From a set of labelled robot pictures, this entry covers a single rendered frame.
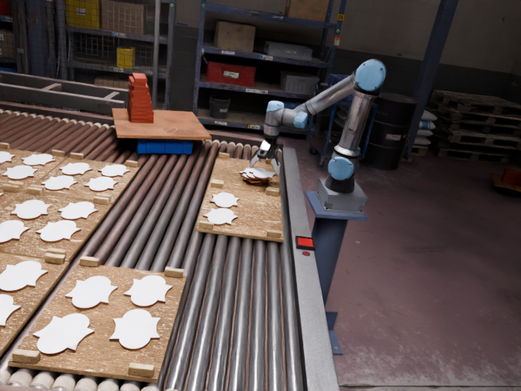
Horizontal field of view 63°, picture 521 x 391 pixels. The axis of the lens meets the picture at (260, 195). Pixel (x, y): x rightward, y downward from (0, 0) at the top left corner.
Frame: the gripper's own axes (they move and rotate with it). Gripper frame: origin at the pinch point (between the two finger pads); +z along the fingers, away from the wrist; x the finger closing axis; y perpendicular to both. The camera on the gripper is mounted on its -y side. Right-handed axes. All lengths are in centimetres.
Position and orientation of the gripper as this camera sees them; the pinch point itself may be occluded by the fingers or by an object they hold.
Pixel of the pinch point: (263, 173)
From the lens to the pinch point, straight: 210.8
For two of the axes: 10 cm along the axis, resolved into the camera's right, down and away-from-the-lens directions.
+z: -1.4, 9.0, 4.2
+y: 3.7, -3.5, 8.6
